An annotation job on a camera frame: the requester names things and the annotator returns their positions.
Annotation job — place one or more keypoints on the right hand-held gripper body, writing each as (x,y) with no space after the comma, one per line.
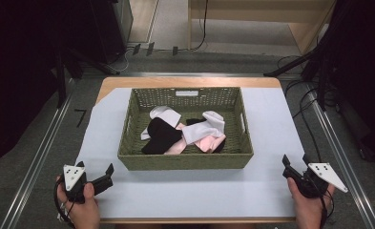
(323,178)

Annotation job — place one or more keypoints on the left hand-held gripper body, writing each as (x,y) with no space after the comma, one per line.
(72,176)

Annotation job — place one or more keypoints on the person's left hand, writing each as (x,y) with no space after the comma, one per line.
(83,211)

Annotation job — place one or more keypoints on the person's right hand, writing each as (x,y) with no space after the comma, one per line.
(309,211)

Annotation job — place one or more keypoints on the pale blue table mat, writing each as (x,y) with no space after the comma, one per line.
(271,133)

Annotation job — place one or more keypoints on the green woven basket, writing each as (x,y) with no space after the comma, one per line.
(185,162)

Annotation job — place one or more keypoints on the black stand with legs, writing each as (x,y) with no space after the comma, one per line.
(61,82)

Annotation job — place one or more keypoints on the pink sock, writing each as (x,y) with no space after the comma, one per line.
(209,143)

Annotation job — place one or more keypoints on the white sock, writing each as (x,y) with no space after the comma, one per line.
(204,129)
(166,113)

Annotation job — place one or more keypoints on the black stand leg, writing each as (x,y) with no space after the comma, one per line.
(290,65)

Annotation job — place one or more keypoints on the dark cabinet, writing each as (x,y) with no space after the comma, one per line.
(112,28)

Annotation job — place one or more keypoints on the light wooden desk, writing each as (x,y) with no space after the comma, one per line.
(255,9)

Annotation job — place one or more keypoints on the metal floor rail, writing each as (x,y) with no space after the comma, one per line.
(344,159)
(38,159)

